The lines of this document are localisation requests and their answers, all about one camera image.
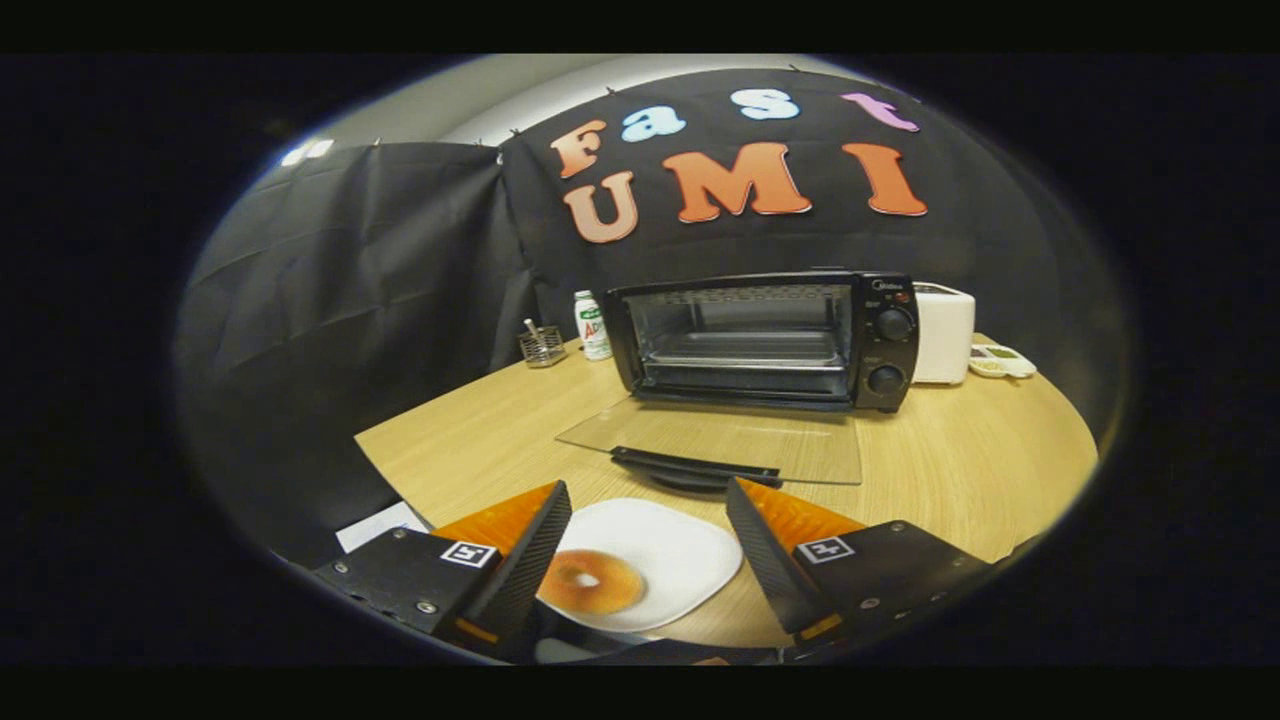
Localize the black backdrop cloth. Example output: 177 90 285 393
175 65 1131 571

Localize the black toaster oven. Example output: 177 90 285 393
555 268 921 493

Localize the white bottle green label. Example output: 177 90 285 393
573 290 613 362

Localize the brown bagel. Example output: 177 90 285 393
540 549 647 616

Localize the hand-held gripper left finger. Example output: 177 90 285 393
310 480 574 661

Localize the wire mesh utensil holder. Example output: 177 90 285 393
517 322 569 369

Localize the white bread toaster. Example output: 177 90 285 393
912 282 976 386

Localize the white square plate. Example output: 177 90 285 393
535 497 746 634

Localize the white paper sheet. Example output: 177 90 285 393
335 501 431 554

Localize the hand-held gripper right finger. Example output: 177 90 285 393
725 477 996 651

